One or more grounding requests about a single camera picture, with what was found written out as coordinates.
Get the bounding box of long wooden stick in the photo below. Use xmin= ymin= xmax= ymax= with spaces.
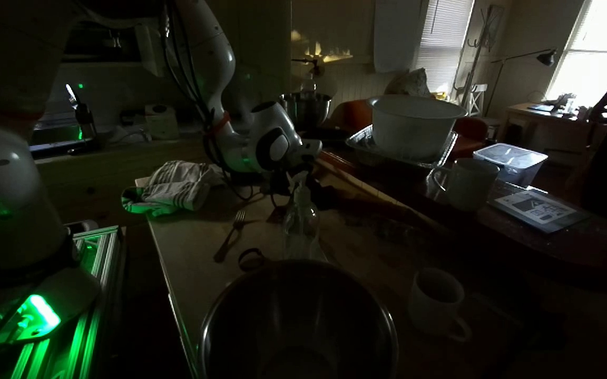
xmin=314 ymin=148 xmax=461 ymax=244

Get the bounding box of aluminium rail frame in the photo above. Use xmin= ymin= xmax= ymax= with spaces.
xmin=0 ymin=223 xmax=124 ymax=379

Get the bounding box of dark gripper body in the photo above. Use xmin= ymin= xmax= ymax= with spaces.
xmin=274 ymin=138 xmax=329 ymax=186

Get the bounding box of clear plastic container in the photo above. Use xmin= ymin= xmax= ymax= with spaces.
xmin=471 ymin=141 xmax=549 ymax=189

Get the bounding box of steel mixing bowl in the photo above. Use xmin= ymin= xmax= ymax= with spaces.
xmin=281 ymin=90 xmax=336 ymax=132

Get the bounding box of wooden desk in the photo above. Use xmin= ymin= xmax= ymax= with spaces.
xmin=503 ymin=102 xmax=607 ymax=173

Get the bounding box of dark bottle with light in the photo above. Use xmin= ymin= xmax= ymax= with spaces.
xmin=64 ymin=80 xmax=99 ymax=143

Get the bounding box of large white mug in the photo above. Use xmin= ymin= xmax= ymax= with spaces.
xmin=426 ymin=156 xmax=499 ymax=216

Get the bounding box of clear glass bottle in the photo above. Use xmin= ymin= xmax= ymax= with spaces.
xmin=281 ymin=197 xmax=324 ymax=264

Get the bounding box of orange round object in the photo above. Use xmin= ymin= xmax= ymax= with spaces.
xmin=336 ymin=99 xmax=378 ymax=138

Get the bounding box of red bowl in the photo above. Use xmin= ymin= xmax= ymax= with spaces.
xmin=452 ymin=114 xmax=494 ymax=160

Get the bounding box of small white mug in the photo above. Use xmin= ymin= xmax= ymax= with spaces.
xmin=406 ymin=266 xmax=474 ymax=346

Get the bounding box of big white bowl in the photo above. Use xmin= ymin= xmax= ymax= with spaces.
xmin=370 ymin=92 xmax=463 ymax=164

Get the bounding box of large steel pot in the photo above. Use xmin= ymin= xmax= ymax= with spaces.
xmin=200 ymin=246 xmax=400 ymax=379

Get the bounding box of crumpled white cloth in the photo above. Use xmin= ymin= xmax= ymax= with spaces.
xmin=121 ymin=158 xmax=225 ymax=221

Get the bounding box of metal spoon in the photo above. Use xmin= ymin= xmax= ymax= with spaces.
xmin=210 ymin=216 xmax=251 ymax=266

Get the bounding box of golden candle ornament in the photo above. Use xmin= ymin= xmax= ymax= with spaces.
xmin=291 ymin=41 xmax=356 ymax=94

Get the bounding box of desk lamp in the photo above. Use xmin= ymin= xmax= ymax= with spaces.
xmin=482 ymin=46 xmax=563 ymax=118

